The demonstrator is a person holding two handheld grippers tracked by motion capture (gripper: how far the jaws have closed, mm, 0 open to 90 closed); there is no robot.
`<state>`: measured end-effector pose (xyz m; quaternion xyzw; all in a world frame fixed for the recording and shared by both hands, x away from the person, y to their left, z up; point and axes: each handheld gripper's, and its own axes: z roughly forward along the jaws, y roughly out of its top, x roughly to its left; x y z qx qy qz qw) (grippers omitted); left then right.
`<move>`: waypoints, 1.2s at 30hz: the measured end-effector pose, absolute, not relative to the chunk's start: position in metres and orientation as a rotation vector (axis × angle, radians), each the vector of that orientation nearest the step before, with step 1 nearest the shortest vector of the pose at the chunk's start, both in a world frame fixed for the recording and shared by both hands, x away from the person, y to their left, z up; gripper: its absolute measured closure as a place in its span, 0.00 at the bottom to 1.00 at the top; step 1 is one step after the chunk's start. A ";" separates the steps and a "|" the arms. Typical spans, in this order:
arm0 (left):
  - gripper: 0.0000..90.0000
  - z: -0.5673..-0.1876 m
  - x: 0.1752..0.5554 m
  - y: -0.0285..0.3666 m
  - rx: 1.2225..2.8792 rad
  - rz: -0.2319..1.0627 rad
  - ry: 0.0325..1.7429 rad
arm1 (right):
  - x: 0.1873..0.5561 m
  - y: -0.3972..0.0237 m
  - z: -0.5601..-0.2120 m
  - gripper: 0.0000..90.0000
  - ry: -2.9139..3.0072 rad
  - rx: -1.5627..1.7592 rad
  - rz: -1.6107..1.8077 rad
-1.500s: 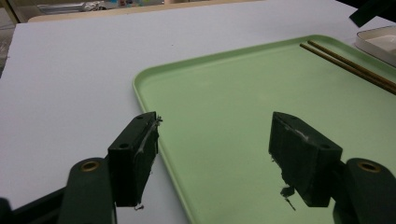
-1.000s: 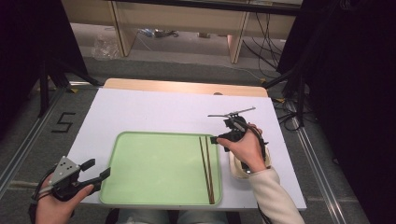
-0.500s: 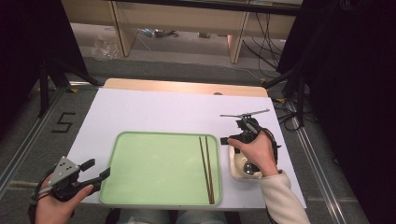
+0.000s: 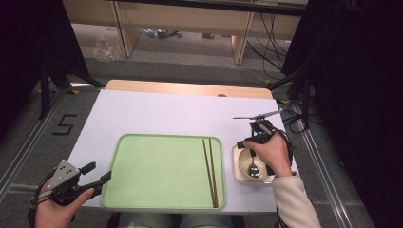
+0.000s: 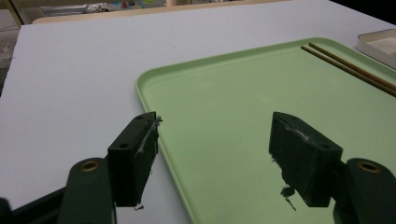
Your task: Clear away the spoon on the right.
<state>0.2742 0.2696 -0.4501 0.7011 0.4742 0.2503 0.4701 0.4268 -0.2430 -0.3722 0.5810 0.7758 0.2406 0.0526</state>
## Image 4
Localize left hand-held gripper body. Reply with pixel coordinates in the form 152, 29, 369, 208
46, 159, 97, 207

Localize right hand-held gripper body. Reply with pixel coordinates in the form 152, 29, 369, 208
232, 109, 288, 144

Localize cream round bowl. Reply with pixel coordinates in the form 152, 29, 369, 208
238, 147, 271, 181

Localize metal spoon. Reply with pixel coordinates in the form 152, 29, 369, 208
247, 151, 260, 179

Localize cream square plate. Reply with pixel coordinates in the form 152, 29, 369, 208
231, 143, 276, 185

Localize brown wooden chopstick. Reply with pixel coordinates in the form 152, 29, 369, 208
208, 138, 220, 209
201, 139, 218, 209

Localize light green plastic tray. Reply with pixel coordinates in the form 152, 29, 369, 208
100, 133, 226, 211

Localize person's right hand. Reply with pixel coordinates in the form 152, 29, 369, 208
242, 130, 294, 179

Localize person's left hand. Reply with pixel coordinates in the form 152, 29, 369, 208
33, 180, 95, 228

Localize black tape floor mark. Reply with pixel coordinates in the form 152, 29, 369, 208
51, 113, 78, 137

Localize black metal stand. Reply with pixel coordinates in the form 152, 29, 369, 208
37, 59, 105, 121
268, 67, 314, 130

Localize white table cover sheet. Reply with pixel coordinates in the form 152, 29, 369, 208
67, 89, 299, 214

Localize person's right leg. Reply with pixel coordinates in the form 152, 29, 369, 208
182, 214, 235, 228

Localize black curtain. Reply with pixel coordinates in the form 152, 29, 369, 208
280, 0, 403, 228
0, 0, 90, 142

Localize clear plastic bag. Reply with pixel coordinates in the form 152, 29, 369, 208
92, 33, 124, 62

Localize blue and black floor clutter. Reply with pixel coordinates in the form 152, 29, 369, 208
140, 28, 183, 40

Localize left hand-held gripper cable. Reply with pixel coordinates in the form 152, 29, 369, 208
28, 170, 55, 213

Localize black floor cables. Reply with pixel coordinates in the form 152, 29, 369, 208
278, 100, 311, 135

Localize aluminium floor rail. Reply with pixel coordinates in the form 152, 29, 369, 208
293, 103, 355, 228
0, 84, 96, 203

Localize hanging black cables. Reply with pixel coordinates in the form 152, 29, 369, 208
246, 11, 288, 73

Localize light wooden desk frame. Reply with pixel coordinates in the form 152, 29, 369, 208
61, 0, 309, 67

